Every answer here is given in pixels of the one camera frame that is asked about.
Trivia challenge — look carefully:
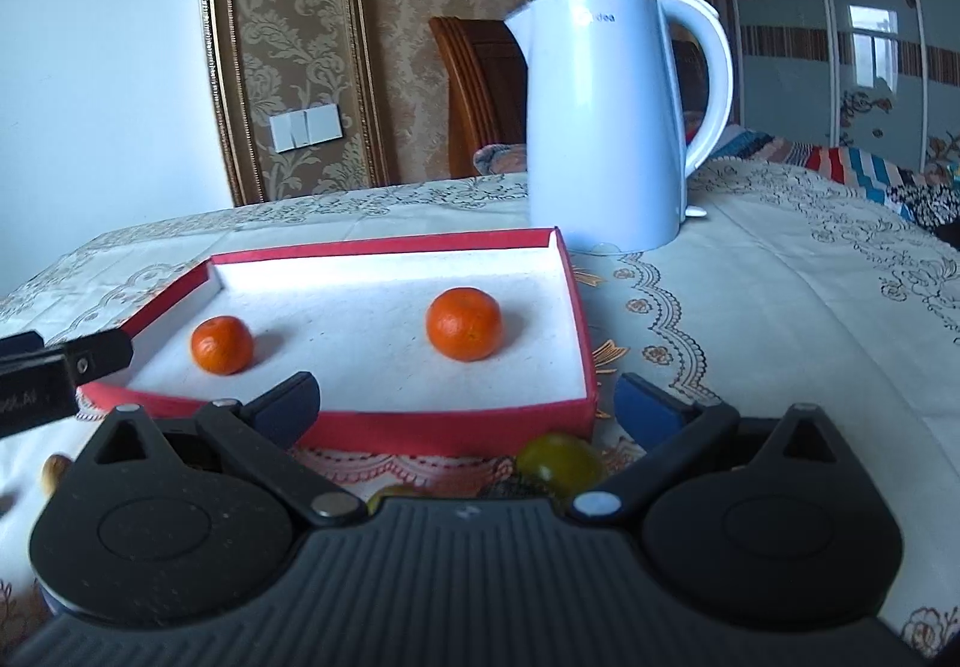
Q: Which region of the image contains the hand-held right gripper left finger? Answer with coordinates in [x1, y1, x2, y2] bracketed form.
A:
[75, 371, 365, 528]

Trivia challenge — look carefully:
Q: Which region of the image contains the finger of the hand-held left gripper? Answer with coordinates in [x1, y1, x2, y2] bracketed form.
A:
[0, 328, 136, 390]

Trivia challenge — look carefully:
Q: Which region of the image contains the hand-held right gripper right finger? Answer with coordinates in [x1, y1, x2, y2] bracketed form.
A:
[568, 372, 871, 525]

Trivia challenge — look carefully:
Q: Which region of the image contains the tan potato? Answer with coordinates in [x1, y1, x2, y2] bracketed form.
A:
[41, 455, 74, 494]

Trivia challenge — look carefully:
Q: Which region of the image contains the dark green round fruit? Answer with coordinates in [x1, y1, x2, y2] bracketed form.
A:
[516, 433, 608, 492]

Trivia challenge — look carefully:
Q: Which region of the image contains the red shallow cardboard box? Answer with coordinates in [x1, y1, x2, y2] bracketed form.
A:
[79, 227, 599, 458]

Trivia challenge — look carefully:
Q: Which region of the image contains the light green round fruit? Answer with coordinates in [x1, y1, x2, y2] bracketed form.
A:
[366, 483, 421, 516]

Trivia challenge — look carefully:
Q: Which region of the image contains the peeled dark rambutan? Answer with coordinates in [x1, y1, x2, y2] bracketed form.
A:
[480, 476, 556, 500]

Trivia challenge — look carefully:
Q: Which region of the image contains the small orange tangerine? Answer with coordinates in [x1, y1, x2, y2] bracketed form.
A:
[190, 315, 255, 375]

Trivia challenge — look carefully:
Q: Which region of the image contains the large orange tangerine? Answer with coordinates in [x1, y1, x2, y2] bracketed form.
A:
[426, 287, 503, 362]

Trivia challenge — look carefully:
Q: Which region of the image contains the white electric kettle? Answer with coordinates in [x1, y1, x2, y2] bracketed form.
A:
[504, 0, 734, 256]

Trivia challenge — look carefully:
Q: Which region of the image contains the pink folded bedding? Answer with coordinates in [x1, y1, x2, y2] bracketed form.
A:
[472, 142, 530, 177]

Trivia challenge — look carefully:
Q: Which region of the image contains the colourful patterned blanket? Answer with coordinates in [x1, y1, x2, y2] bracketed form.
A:
[712, 123, 960, 233]

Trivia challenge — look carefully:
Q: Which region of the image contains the wooden headboard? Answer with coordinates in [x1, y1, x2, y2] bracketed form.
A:
[429, 16, 710, 178]

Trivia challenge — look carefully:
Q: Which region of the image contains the floral sliding-door wardrobe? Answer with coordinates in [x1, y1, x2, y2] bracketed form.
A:
[720, 0, 960, 169]

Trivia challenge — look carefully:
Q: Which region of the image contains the white wall switch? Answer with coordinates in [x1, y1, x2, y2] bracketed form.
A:
[270, 104, 344, 153]

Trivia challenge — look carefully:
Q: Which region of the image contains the gold wall trim frame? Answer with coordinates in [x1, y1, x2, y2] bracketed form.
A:
[196, 0, 391, 207]

